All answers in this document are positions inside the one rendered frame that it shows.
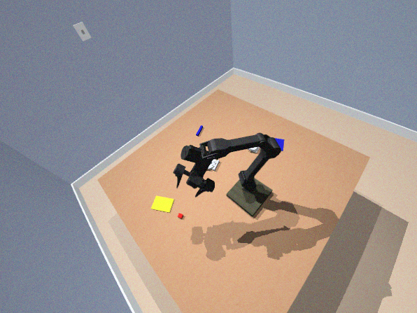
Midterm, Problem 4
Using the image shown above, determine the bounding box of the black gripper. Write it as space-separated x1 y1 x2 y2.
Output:
173 163 215 197

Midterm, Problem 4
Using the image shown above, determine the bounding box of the blue square block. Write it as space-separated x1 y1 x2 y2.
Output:
275 138 284 151

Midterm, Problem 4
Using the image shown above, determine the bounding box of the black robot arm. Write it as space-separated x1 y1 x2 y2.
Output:
181 133 281 193

